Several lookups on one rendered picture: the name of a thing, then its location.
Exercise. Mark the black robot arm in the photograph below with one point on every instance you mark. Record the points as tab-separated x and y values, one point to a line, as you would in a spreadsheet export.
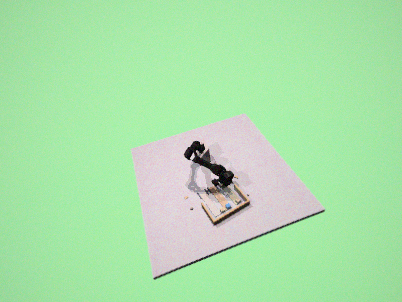
215	169

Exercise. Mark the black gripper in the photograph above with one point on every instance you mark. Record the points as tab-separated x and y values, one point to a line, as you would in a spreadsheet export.
216	181

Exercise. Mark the orange strip with purple zigzag pattern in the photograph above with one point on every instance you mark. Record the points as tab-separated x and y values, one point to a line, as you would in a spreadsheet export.
214	190

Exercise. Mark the cream flat wooden strip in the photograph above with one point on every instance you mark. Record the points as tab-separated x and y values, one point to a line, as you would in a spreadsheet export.
204	195

